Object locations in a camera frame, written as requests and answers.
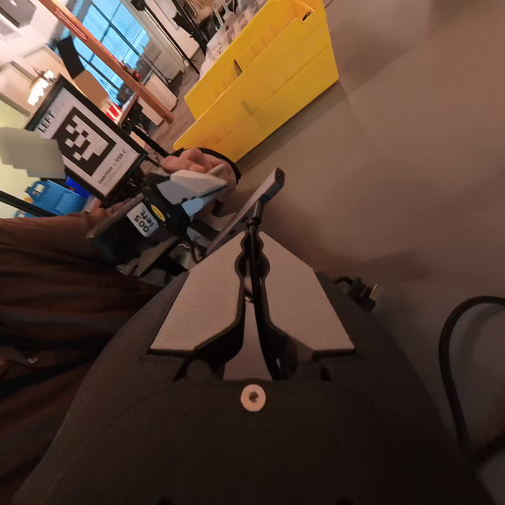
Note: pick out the person's left forearm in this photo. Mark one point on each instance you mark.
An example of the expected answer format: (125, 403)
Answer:
(47, 236)

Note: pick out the grey usb hub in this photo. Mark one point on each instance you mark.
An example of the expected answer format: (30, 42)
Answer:
(262, 193)

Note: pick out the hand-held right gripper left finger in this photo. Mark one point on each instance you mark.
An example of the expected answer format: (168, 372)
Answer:
(201, 307)

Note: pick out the blue plastic crate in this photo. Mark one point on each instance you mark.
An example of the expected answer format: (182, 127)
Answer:
(55, 197)

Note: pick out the yellow plastic bin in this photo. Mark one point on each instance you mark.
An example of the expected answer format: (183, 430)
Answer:
(256, 98)

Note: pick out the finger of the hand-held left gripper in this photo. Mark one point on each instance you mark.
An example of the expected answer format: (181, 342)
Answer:
(197, 183)
(197, 207)

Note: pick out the black-framed marker sign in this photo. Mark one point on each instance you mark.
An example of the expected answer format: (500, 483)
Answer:
(83, 138)

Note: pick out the person's left hand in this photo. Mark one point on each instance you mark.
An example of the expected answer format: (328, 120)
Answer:
(197, 161)

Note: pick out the grey black office chair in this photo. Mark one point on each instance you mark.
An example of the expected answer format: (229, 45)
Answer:
(448, 355)

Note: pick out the orange wooden beam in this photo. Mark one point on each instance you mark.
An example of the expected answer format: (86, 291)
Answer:
(118, 67)

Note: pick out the person's brown jacket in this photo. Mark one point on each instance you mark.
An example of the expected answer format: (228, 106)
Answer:
(47, 355)

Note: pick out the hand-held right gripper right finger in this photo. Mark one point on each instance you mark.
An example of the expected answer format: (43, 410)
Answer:
(303, 311)

